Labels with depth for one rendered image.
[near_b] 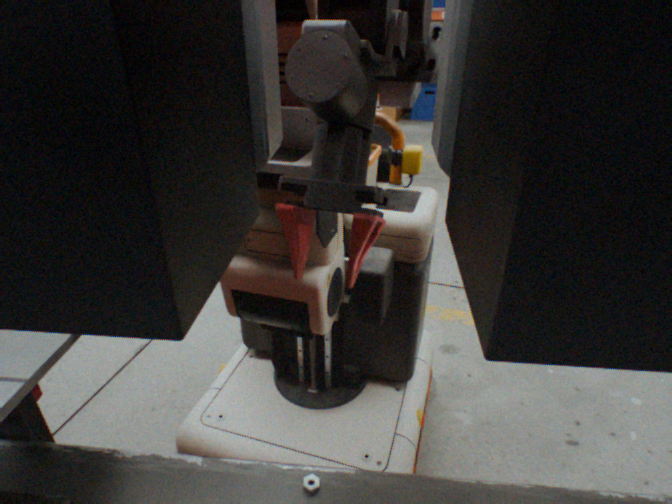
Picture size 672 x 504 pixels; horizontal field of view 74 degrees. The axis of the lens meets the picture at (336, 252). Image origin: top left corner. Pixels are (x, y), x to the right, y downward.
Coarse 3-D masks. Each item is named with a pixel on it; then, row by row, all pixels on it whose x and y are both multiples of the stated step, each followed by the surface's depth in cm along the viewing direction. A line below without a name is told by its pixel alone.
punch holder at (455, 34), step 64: (448, 0) 12; (512, 0) 7; (576, 0) 5; (640, 0) 5; (448, 64) 12; (512, 64) 7; (576, 64) 6; (640, 64) 6; (448, 128) 12; (512, 128) 7; (576, 128) 6; (640, 128) 6; (448, 192) 13; (512, 192) 7; (576, 192) 7; (640, 192) 6; (512, 256) 7; (576, 256) 7; (640, 256) 7; (512, 320) 8; (576, 320) 8; (640, 320) 7
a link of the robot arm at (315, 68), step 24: (312, 24) 35; (336, 24) 34; (312, 48) 35; (336, 48) 34; (360, 48) 39; (288, 72) 35; (312, 72) 35; (336, 72) 34; (360, 72) 37; (384, 72) 44; (312, 96) 35; (336, 96) 34; (360, 96) 38; (336, 120) 40
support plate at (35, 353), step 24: (0, 336) 36; (24, 336) 36; (48, 336) 36; (72, 336) 36; (0, 360) 33; (24, 360) 33; (48, 360) 34; (0, 384) 31; (24, 384) 31; (0, 408) 30
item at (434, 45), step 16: (432, 32) 64; (416, 48) 61; (432, 48) 64; (400, 64) 62; (416, 64) 63; (432, 64) 64; (384, 80) 66; (400, 80) 65; (416, 80) 64; (432, 80) 64
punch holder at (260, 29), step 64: (0, 0) 6; (64, 0) 6; (128, 0) 6; (192, 0) 8; (256, 0) 11; (0, 64) 6; (64, 64) 6; (128, 64) 6; (192, 64) 9; (256, 64) 12; (0, 128) 7; (64, 128) 7; (128, 128) 7; (192, 128) 9; (256, 128) 13; (0, 192) 8; (64, 192) 7; (128, 192) 7; (192, 192) 9; (256, 192) 14; (0, 256) 8; (64, 256) 8; (128, 256) 8; (192, 256) 9; (0, 320) 9; (64, 320) 9; (128, 320) 9; (192, 320) 9
